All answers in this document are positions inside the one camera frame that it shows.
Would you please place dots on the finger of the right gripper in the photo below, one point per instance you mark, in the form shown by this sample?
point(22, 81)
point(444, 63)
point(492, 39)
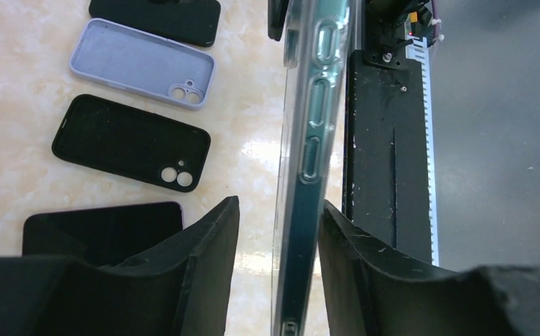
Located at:
point(277, 10)

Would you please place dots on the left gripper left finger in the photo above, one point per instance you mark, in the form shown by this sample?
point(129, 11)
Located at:
point(180, 286)

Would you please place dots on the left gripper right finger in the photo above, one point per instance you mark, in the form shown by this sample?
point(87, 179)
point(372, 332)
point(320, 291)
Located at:
point(374, 289)

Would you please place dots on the black phone from lilac case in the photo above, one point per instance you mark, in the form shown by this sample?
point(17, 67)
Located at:
point(192, 22)

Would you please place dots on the black smartphone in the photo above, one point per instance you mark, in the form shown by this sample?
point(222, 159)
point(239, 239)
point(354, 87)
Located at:
point(102, 236)

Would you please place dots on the black phone case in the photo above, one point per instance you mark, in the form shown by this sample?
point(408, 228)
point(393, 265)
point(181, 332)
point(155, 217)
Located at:
point(133, 143)

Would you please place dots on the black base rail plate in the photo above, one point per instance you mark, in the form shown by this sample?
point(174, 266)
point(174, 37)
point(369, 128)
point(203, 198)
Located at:
point(389, 187)

